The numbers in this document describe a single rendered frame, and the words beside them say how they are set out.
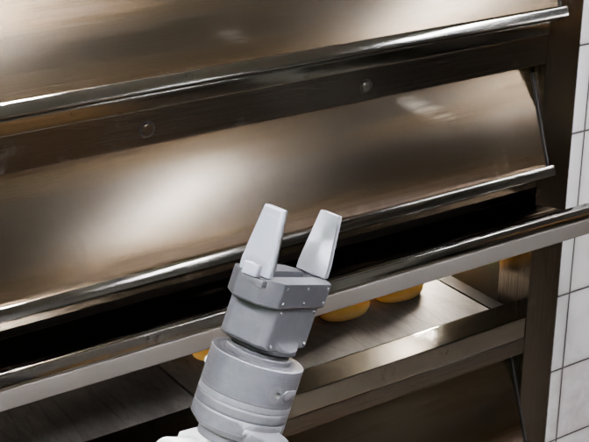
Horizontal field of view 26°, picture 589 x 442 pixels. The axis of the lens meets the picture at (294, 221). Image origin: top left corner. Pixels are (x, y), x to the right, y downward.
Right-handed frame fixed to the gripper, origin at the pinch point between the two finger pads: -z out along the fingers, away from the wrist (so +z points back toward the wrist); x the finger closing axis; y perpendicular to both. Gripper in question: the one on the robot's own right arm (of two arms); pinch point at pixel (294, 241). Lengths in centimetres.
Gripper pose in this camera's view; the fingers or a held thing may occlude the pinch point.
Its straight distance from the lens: 115.5
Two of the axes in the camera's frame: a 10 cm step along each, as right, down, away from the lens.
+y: -8.3, -3.3, 4.6
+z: -3.1, 9.4, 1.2
